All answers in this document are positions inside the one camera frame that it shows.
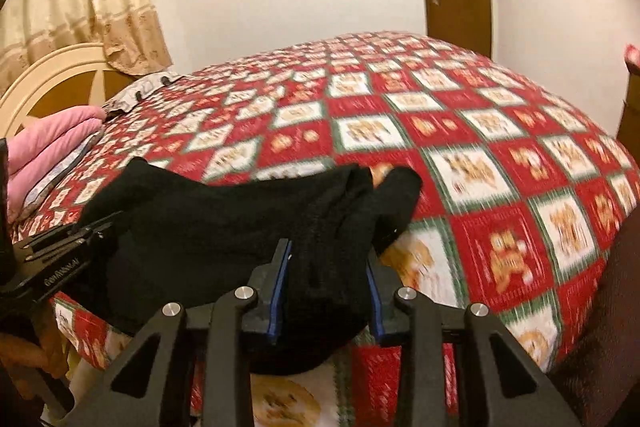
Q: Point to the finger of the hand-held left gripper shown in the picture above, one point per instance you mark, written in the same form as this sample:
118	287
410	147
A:
75	228
75	247

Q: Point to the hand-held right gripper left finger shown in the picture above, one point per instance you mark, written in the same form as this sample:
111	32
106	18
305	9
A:
280	302

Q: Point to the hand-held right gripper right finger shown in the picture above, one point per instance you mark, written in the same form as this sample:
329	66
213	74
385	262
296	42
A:
376	307

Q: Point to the black pants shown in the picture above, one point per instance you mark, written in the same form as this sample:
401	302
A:
200	227

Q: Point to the person's left hand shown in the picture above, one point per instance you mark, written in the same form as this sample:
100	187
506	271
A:
47	347

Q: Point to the grey patterned cloth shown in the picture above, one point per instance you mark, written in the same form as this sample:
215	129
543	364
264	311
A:
60	172

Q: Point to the pink quilt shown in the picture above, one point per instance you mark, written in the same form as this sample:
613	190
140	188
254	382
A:
45	142

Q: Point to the grey patterned pillow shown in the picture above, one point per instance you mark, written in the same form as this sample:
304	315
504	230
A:
145	89

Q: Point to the cream headboard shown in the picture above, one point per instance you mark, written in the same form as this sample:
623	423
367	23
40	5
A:
55	67

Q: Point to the red printed blanket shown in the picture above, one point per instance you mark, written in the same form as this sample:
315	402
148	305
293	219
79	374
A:
450	132

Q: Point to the person's dark maroon clothing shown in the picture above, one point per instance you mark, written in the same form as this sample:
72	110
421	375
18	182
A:
610	307

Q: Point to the brown wooden cabinet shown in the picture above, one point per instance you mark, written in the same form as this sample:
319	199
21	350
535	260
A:
631	107

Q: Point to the pink cloth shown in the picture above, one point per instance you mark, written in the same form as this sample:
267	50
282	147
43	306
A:
632	56

